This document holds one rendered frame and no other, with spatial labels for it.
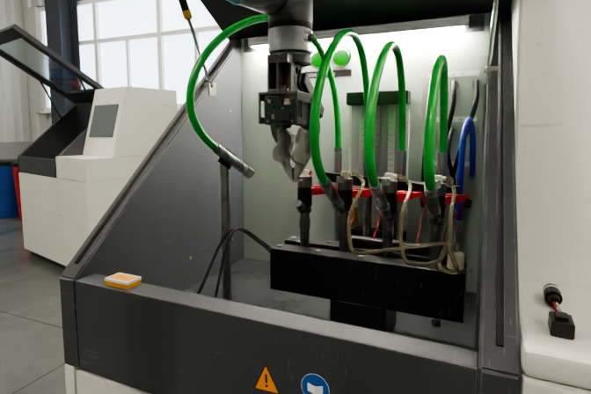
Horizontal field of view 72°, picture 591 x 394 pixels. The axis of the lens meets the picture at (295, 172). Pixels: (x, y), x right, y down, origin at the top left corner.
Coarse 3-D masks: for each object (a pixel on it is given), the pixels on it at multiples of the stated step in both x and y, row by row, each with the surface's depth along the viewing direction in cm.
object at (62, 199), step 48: (0, 48) 356; (48, 48) 326; (48, 96) 398; (96, 96) 355; (144, 96) 342; (48, 144) 401; (96, 144) 342; (144, 144) 345; (48, 192) 348; (96, 192) 314; (48, 240) 357
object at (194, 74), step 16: (256, 16) 76; (224, 32) 72; (208, 48) 70; (320, 48) 88; (192, 80) 69; (192, 96) 69; (336, 96) 92; (192, 112) 69; (336, 112) 93; (336, 128) 94; (208, 144) 72; (336, 144) 95
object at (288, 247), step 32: (288, 256) 75; (320, 256) 72; (352, 256) 71; (416, 256) 72; (288, 288) 76; (320, 288) 73; (352, 288) 70; (384, 288) 68; (416, 288) 66; (448, 288) 64; (352, 320) 71; (384, 320) 69; (448, 320) 64
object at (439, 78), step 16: (432, 80) 56; (448, 80) 70; (432, 96) 55; (448, 96) 72; (432, 112) 54; (432, 128) 53; (432, 144) 53; (432, 160) 54; (432, 176) 55; (432, 192) 57; (432, 208) 62
